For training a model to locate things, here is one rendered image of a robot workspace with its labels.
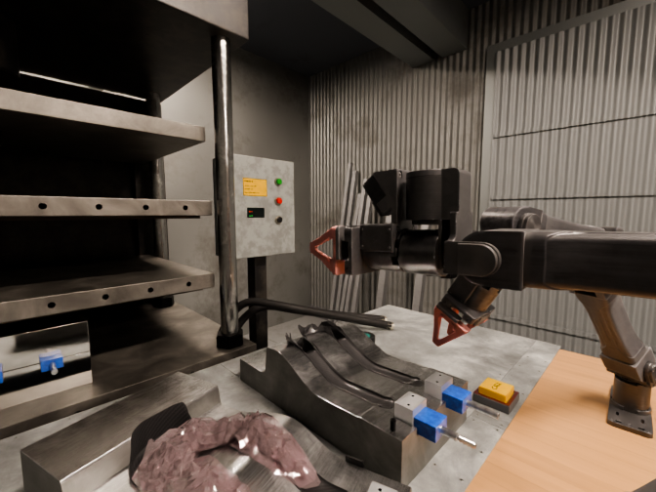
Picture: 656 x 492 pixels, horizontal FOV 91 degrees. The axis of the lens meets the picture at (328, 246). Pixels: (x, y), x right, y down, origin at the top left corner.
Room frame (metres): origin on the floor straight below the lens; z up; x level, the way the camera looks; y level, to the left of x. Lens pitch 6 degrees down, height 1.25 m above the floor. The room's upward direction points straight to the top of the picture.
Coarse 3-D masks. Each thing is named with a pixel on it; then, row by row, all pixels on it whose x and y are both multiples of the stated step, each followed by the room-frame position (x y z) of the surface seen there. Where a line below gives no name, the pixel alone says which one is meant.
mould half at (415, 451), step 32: (288, 352) 0.70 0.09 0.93; (384, 352) 0.80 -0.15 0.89; (256, 384) 0.77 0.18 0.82; (288, 384) 0.68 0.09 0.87; (320, 384) 0.65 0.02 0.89; (384, 384) 0.65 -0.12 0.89; (320, 416) 0.60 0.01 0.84; (352, 416) 0.54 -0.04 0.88; (384, 416) 0.53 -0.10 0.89; (448, 416) 0.59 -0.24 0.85; (352, 448) 0.54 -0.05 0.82; (384, 448) 0.50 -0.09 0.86; (416, 448) 0.50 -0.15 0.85
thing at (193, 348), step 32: (96, 320) 1.35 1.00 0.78; (128, 320) 1.35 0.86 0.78; (160, 320) 1.35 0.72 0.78; (192, 320) 1.35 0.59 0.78; (96, 352) 1.03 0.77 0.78; (128, 352) 1.03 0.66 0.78; (160, 352) 1.03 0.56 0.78; (192, 352) 1.03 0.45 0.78; (224, 352) 1.03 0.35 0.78; (96, 384) 0.83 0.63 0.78; (128, 384) 0.83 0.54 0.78; (0, 416) 0.69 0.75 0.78; (32, 416) 0.69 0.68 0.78; (64, 416) 0.73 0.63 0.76
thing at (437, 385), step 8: (432, 376) 0.62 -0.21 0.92; (440, 376) 0.62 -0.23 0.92; (448, 376) 0.62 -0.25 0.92; (432, 384) 0.60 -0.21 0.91; (440, 384) 0.59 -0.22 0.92; (448, 384) 0.61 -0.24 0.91; (424, 392) 0.61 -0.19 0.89; (432, 392) 0.60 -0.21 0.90; (440, 392) 0.59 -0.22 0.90; (448, 392) 0.58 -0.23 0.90; (456, 392) 0.58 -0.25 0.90; (464, 392) 0.58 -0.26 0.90; (448, 400) 0.58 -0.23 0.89; (456, 400) 0.57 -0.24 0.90; (464, 400) 0.56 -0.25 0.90; (456, 408) 0.57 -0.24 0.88; (464, 408) 0.56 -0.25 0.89; (472, 408) 0.56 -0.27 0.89; (480, 408) 0.55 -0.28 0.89; (488, 408) 0.55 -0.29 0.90; (496, 416) 0.53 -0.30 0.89
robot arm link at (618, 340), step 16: (592, 304) 0.64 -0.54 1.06; (608, 304) 0.61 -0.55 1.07; (592, 320) 0.67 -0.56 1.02; (608, 320) 0.63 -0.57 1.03; (624, 320) 0.64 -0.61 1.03; (608, 336) 0.65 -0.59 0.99; (624, 336) 0.64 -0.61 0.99; (608, 352) 0.68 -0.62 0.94; (624, 352) 0.65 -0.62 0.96; (640, 352) 0.65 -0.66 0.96; (608, 368) 0.70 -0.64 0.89; (624, 368) 0.66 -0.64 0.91; (640, 368) 0.65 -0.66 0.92
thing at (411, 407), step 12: (408, 396) 0.55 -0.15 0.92; (420, 396) 0.55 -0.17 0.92; (396, 408) 0.53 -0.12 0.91; (408, 408) 0.52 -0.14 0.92; (420, 408) 0.53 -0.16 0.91; (408, 420) 0.51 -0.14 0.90; (420, 420) 0.50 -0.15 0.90; (432, 420) 0.50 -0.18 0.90; (444, 420) 0.51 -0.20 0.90; (420, 432) 0.50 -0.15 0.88; (432, 432) 0.49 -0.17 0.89; (444, 432) 0.49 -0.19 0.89; (456, 432) 0.48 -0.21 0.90; (468, 444) 0.46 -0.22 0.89
